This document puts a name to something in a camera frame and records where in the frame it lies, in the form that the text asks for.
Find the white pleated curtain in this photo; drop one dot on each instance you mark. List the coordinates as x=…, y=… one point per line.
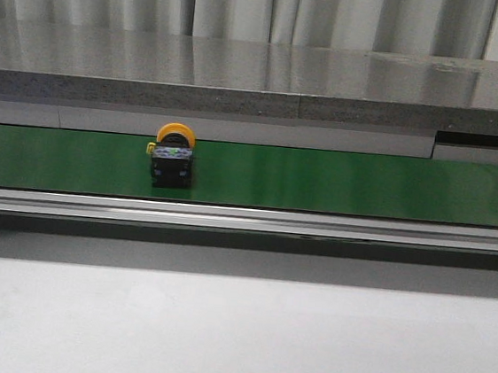
x=447, y=28

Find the yellow mushroom push button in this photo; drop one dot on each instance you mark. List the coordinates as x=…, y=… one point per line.
x=172, y=156

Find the grey stone counter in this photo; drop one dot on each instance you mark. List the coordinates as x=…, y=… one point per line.
x=72, y=77

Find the green conveyor belt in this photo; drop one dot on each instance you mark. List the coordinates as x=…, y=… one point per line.
x=399, y=187

